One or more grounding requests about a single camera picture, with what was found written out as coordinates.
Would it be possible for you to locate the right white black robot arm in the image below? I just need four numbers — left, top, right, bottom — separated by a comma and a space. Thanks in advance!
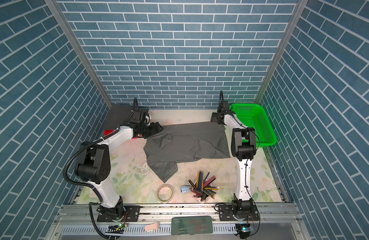
211, 99, 260, 221

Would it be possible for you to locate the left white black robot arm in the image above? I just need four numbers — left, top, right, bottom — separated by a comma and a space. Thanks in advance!
75, 110, 163, 222

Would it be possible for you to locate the folded dark grey t shirt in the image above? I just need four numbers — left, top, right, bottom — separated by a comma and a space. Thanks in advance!
103, 105, 148, 130

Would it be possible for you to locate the green plastic basket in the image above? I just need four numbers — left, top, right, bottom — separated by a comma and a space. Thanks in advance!
230, 103, 277, 148

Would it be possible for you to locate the folded red t shirt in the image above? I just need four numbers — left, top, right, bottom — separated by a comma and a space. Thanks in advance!
103, 130, 114, 136

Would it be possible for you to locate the roll of clear tape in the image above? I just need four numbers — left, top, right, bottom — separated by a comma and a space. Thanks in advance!
157, 184, 174, 204

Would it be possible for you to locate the bundle of coloured pencils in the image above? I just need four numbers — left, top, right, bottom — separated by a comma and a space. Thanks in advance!
188, 170, 219, 204

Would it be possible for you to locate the small blue pencil sharpener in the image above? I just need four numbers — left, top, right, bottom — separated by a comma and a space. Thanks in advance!
180, 186, 192, 193

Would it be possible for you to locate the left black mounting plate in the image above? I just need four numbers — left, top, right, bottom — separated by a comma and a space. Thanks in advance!
97, 205, 140, 222

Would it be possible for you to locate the black mounting plate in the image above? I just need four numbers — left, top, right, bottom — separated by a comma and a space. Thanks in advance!
214, 204, 260, 222
97, 205, 140, 222

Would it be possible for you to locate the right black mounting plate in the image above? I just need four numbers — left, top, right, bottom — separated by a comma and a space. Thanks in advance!
214, 204, 260, 222

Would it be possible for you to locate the pink eraser block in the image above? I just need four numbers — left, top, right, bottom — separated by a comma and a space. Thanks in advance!
144, 222, 159, 232

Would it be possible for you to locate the left small circuit board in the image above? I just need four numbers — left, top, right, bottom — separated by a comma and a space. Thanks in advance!
105, 224, 126, 235

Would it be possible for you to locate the small circuit board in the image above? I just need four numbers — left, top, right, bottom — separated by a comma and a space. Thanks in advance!
235, 224, 252, 240
105, 224, 126, 235

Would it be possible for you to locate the right small circuit board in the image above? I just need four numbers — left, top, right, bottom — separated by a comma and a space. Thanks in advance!
235, 224, 252, 240

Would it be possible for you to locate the left black corrugated cable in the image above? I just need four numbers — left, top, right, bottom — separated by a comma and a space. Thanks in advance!
62, 97, 140, 240

